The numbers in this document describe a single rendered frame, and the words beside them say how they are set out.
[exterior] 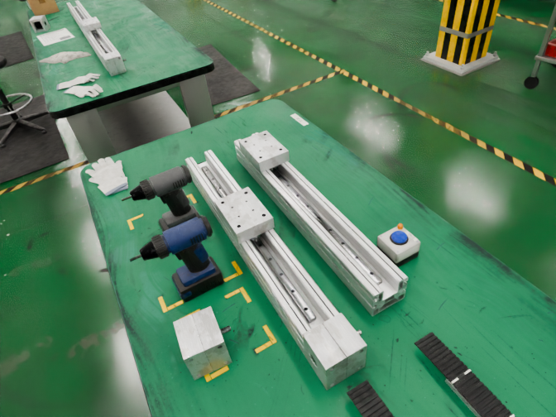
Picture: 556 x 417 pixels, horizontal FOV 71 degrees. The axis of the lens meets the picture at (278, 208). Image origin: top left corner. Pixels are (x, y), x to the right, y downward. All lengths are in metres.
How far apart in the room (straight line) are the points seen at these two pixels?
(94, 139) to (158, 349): 1.66
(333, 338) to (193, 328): 0.31
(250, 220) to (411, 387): 0.55
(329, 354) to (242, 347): 0.23
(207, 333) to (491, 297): 0.68
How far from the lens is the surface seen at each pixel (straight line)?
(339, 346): 0.85
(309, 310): 0.94
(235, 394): 0.94
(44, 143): 3.89
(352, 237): 1.06
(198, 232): 0.95
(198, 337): 0.90
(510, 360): 1.02
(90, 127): 2.46
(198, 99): 2.54
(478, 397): 0.93
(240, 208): 1.10
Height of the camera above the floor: 1.63
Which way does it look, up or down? 42 degrees down
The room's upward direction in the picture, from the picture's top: 8 degrees counter-clockwise
